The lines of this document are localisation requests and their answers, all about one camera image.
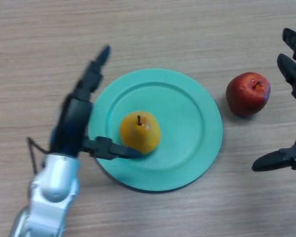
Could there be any yellow pear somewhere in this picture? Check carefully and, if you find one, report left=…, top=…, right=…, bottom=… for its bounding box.
left=119, top=111, right=161, bottom=155

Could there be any green round plate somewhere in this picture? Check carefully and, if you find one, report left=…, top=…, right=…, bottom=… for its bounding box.
left=87, top=68, right=223, bottom=193

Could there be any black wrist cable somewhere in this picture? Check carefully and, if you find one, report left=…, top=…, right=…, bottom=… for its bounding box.
left=27, top=137, right=50, bottom=174

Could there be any red apple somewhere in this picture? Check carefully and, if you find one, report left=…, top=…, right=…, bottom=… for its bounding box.
left=225, top=72, right=271, bottom=117

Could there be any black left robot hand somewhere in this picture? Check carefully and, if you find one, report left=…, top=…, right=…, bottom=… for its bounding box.
left=49, top=44, right=143, bottom=161

